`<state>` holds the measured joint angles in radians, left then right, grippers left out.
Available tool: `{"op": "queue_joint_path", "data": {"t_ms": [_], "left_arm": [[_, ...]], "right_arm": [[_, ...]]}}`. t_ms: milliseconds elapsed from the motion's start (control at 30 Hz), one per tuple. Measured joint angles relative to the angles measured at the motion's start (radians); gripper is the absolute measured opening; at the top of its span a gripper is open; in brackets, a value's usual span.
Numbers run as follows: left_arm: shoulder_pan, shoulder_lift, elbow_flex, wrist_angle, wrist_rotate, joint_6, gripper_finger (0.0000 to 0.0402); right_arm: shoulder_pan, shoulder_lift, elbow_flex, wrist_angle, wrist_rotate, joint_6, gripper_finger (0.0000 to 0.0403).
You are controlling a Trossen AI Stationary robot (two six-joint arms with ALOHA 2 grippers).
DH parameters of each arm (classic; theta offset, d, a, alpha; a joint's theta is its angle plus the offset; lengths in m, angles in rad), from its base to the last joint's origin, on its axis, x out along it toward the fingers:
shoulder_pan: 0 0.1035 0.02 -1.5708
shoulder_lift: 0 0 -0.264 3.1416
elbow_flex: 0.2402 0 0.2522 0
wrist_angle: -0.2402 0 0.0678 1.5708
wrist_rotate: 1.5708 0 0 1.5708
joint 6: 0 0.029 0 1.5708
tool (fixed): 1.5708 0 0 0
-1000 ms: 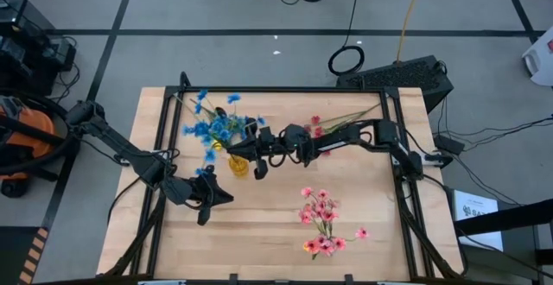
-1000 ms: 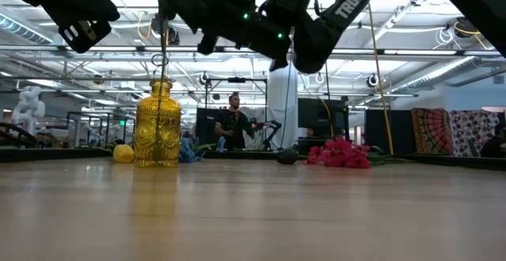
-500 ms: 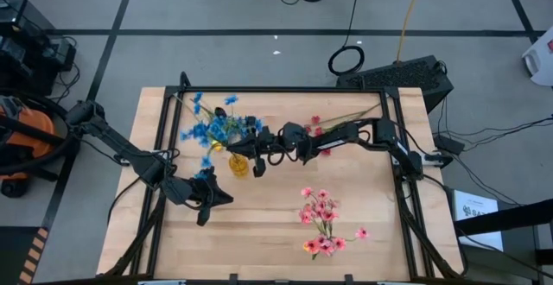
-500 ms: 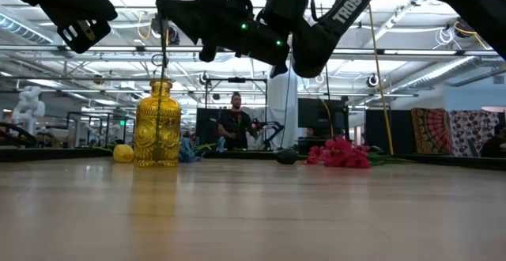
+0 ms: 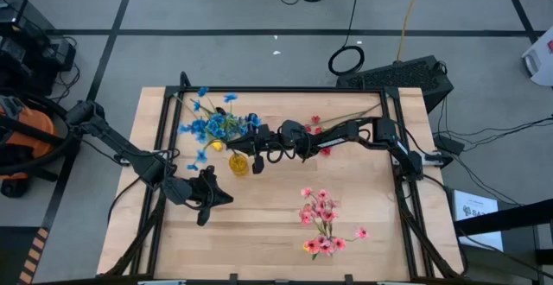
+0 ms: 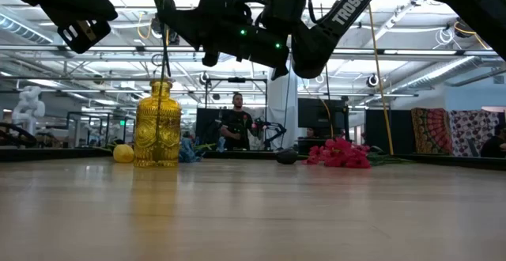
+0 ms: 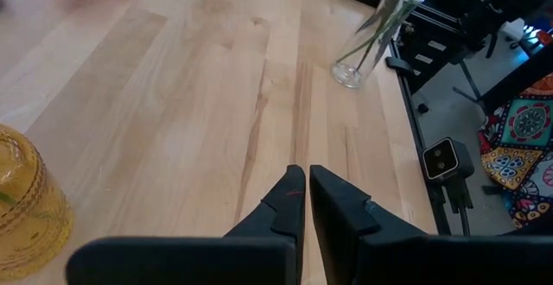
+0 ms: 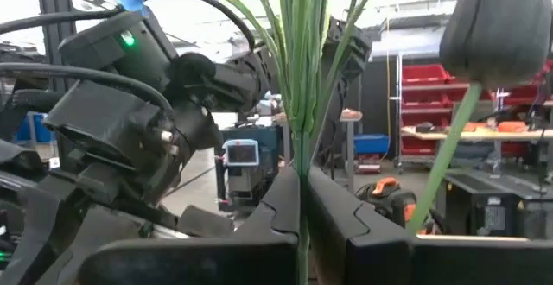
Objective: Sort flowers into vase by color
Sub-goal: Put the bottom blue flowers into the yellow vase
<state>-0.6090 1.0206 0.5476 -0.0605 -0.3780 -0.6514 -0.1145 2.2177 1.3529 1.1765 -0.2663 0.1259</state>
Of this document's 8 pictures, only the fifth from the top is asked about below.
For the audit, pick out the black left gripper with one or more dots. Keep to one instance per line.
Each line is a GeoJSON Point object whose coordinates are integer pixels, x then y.
{"type": "Point", "coordinates": [205, 194]}

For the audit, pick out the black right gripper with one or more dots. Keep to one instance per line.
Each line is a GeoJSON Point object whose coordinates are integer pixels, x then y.
{"type": "Point", "coordinates": [261, 138]}

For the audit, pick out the blue artificial flower bunch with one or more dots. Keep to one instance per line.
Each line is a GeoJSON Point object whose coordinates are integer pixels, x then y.
{"type": "Point", "coordinates": [214, 126]}

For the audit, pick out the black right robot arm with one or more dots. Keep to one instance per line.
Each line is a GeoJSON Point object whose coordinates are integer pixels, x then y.
{"type": "Point", "coordinates": [358, 131]}

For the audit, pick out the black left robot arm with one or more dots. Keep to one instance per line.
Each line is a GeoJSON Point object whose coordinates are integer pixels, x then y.
{"type": "Point", "coordinates": [129, 155]}

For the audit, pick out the yellow glass vase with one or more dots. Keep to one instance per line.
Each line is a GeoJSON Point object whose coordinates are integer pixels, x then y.
{"type": "Point", "coordinates": [238, 165]}

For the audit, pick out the yellow artificial tulip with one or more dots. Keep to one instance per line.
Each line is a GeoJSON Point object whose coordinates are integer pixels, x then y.
{"type": "Point", "coordinates": [218, 146]}

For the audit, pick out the red artificial flower stem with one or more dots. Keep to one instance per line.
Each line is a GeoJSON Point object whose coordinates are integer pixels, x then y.
{"type": "Point", "coordinates": [315, 119]}

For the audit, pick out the pink artificial flower bunch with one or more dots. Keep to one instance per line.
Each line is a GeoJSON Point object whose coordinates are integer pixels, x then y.
{"type": "Point", "coordinates": [323, 207]}

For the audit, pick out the black computer tower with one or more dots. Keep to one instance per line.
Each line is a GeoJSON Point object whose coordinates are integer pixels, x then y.
{"type": "Point", "coordinates": [397, 77]}

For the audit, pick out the orange shop vacuum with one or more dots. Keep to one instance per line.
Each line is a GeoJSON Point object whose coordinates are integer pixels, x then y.
{"type": "Point", "coordinates": [26, 134]}

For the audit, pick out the black power adapter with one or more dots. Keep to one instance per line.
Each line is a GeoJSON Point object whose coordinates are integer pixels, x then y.
{"type": "Point", "coordinates": [449, 144]}

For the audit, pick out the black equipment stack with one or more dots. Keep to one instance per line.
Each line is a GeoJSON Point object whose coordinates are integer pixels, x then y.
{"type": "Point", "coordinates": [26, 52]}

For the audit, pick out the white printed box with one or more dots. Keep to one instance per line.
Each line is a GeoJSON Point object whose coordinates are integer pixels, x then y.
{"type": "Point", "coordinates": [475, 233]}

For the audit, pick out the black metal beam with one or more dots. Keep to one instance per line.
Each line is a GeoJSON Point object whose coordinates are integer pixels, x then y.
{"type": "Point", "coordinates": [505, 219]}

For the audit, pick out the white plastic case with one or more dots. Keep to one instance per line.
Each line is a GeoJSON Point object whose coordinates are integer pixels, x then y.
{"type": "Point", "coordinates": [542, 60]}

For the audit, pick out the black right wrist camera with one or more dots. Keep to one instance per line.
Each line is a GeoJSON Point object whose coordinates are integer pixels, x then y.
{"type": "Point", "coordinates": [258, 165]}

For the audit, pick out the black metal table frame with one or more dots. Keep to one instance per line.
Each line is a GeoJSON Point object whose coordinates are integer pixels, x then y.
{"type": "Point", "coordinates": [276, 90]}

